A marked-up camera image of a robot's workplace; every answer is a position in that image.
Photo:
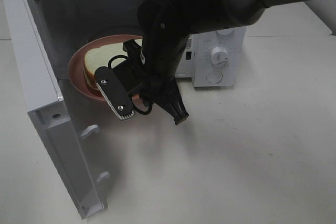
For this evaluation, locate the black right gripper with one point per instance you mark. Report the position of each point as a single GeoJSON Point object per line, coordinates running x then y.
{"type": "Point", "coordinates": [137, 77]}

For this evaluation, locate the round white door button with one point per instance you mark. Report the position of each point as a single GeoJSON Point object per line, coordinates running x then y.
{"type": "Point", "coordinates": [214, 77]}

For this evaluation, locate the sandwich with lettuce and cheese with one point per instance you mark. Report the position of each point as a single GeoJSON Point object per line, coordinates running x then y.
{"type": "Point", "coordinates": [99, 56]}

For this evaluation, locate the pink round plate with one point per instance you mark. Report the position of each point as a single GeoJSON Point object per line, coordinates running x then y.
{"type": "Point", "coordinates": [75, 72]}

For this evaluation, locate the white microwave door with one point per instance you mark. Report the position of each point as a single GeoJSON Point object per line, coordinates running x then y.
{"type": "Point", "coordinates": [46, 106]}

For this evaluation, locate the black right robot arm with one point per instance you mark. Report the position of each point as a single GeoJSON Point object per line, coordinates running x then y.
{"type": "Point", "coordinates": [167, 24]}

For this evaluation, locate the white warning label sticker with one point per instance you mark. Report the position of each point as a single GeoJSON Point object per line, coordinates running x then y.
{"type": "Point", "coordinates": [190, 43]}

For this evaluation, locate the lower white timer knob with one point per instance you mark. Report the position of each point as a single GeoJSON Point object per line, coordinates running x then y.
{"type": "Point", "coordinates": [219, 56]}

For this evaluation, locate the upper white round knob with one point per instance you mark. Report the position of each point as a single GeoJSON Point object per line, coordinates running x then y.
{"type": "Point", "coordinates": [225, 32]}

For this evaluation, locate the white microwave oven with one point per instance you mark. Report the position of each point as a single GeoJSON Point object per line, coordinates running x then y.
{"type": "Point", "coordinates": [56, 29]}

